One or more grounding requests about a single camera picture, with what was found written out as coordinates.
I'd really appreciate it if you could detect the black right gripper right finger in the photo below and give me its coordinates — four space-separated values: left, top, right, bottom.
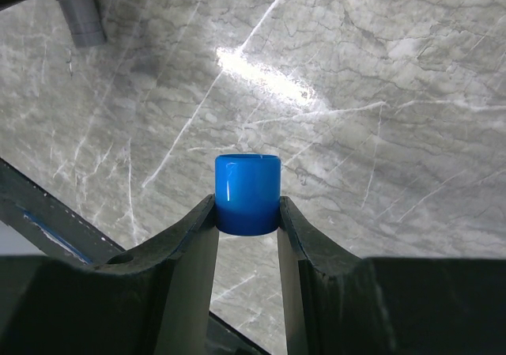
278 197 505 354

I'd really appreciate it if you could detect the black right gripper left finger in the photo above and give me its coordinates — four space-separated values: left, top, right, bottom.
1 196 218 354

